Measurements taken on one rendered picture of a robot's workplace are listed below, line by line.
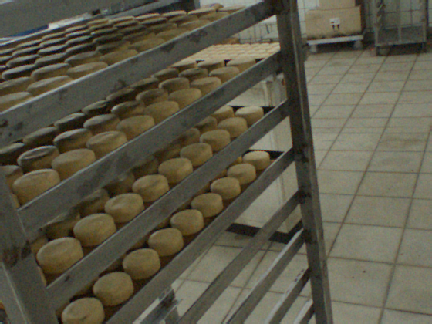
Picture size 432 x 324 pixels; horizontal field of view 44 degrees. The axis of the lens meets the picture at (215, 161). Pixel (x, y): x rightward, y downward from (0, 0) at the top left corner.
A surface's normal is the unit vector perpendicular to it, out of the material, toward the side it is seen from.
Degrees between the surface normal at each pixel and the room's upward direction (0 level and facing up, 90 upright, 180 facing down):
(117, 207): 0
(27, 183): 0
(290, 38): 90
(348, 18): 87
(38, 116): 90
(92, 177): 90
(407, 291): 0
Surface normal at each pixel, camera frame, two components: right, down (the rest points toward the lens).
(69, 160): -0.18, -0.90
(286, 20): -0.53, 0.42
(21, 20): 0.83, 0.07
